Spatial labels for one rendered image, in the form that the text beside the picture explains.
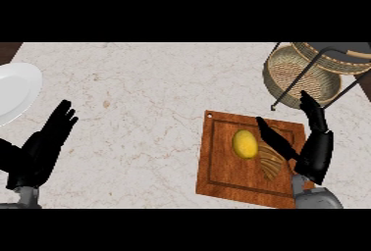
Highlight white plate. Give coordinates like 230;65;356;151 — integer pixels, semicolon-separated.
0;62;42;127

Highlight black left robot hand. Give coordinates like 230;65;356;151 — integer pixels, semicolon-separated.
0;99;79;191

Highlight wicker tiered basket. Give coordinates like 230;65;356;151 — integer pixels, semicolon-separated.
260;42;371;112

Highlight brown croissant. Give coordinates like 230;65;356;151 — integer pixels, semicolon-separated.
257;140;288;182

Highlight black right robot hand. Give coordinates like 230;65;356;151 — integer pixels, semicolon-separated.
255;89;335;186

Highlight brown wooden cutting board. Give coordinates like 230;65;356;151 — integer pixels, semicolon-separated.
193;110;316;210

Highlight yellow lemon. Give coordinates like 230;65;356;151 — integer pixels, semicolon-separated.
231;128;260;161

